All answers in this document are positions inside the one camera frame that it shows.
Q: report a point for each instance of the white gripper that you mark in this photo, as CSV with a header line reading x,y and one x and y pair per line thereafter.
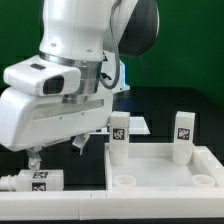
x,y
27,121

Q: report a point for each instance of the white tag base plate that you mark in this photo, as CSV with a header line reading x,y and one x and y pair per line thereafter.
x,y
137,126

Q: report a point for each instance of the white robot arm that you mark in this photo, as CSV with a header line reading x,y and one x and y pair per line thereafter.
x,y
92,35

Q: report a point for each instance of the white square tabletop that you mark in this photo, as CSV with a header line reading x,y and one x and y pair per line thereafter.
x,y
150,165

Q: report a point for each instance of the white obstacle fence front bar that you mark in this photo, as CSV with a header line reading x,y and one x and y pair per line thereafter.
x,y
89,205

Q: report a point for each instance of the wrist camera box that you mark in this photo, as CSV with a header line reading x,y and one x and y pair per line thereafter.
x,y
38,77

